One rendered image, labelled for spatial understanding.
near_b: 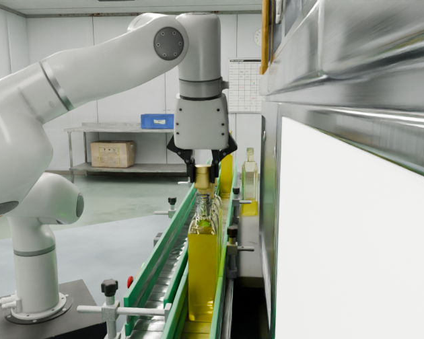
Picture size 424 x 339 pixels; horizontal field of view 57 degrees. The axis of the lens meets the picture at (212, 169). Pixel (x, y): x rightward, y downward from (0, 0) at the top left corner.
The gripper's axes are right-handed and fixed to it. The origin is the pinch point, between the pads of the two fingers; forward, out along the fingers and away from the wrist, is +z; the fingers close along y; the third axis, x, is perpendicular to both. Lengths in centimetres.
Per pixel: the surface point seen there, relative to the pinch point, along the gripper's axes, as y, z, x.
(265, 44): -13, -18, -49
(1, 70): 370, 74, -495
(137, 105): 184, 145, -564
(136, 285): 12.7, 20.9, 9.7
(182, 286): 3.4, 20.2, 10.0
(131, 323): 12.6, 25.1, 15.4
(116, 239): 45, 62, -62
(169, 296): 5.2, 19.4, 13.9
